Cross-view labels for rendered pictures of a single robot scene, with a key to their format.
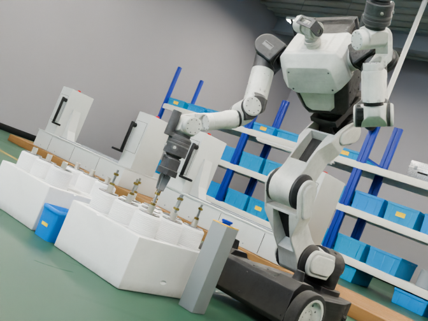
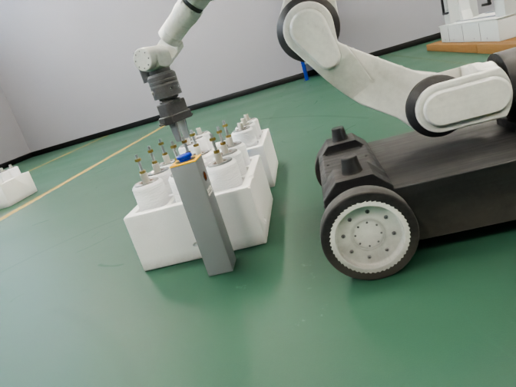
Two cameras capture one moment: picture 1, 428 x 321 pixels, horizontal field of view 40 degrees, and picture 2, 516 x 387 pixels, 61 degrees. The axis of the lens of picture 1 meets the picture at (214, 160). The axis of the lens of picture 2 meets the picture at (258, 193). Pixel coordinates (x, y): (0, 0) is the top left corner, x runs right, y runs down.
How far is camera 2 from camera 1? 1.95 m
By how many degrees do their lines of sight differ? 60
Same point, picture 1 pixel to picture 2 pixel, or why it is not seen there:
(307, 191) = (292, 28)
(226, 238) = (182, 180)
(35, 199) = not seen: hidden behind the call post
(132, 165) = (506, 10)
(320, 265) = (452, 105)
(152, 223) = (140, 194)
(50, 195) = not seen: hidden behind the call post
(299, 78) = not seen: outside the picture
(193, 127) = (143, 60)
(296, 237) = (365, 92)
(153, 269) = (172, 238)
